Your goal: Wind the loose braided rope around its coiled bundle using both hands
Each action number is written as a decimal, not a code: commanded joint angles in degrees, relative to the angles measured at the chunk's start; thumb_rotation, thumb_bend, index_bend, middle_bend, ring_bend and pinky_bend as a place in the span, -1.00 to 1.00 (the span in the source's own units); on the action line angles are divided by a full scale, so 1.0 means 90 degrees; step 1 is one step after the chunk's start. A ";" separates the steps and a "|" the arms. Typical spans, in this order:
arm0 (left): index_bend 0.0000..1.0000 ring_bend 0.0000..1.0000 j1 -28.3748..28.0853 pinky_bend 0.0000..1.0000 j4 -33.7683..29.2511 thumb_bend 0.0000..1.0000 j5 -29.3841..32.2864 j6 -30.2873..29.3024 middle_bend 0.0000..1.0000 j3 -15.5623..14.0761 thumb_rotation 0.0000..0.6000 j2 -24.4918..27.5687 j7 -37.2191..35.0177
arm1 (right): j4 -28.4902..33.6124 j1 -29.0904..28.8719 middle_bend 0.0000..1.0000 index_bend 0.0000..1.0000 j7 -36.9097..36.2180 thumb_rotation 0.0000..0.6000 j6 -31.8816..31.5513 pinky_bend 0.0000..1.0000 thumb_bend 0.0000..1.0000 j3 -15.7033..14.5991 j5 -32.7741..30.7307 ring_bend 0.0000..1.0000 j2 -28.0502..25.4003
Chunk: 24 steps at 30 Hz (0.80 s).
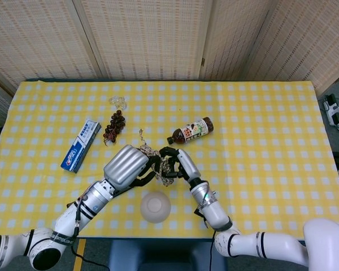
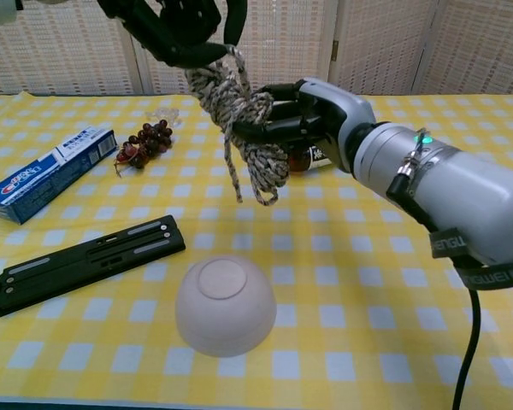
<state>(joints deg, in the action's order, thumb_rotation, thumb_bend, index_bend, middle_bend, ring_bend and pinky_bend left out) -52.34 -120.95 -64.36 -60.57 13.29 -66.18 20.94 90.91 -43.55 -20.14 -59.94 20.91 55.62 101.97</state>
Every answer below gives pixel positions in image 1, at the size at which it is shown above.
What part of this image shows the upturned beige bowl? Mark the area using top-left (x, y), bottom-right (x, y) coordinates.
top-left (140, 191), bottom-right (172, 224)

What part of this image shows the clear plastic grape bunch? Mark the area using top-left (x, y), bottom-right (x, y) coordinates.
top-left (108, 95), bottom-right (128, 111)

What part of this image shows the white power strip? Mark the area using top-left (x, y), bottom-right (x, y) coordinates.
top-left (323, 94), bottom-right (339, 127)

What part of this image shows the yellow checkered tablecloth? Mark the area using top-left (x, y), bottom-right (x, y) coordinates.
top-left (0, 80), bottom-right (339, 241)

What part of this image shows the dark red grape bunch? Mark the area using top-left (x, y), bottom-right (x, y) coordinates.
top-left (102, 110), bottom-right (126, 147)

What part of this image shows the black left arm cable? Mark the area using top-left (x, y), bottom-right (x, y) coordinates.
top-left (72, 194), bottom-right (111, 271)

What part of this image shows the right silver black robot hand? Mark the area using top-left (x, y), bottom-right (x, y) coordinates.
top-left (159, 146), bottom-right (202, 184)

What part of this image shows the braided speckled rope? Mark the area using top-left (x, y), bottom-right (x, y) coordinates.
top-left (137, 129), bottom-right (177, 187)

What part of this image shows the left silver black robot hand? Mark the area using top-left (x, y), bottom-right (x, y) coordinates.
top-left (103, 144), bottom-right (162, 198)

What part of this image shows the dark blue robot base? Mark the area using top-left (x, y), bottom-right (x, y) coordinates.
top-left (107, 239), bottom-right (227, 271)

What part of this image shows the blue white toothpaste box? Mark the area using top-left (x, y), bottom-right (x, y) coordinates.
top-left (60, 118), bottom-right (102, 174)

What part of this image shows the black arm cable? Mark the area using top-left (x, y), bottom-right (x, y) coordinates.
top-left (194, 194), bottom-right (219, 271)
top-left (72, 194), bottom-right (111, 271)

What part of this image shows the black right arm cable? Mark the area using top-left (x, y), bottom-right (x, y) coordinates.
top-left (194, 194), bottom-right (219, 271)

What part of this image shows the brown tea bottle with label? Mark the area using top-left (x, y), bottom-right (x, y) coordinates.
top-left (166, 116), bottom-right (215, 146)

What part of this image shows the black metal rail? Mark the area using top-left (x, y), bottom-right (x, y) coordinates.
top-left (66, 185), bottom-right (141, 211)

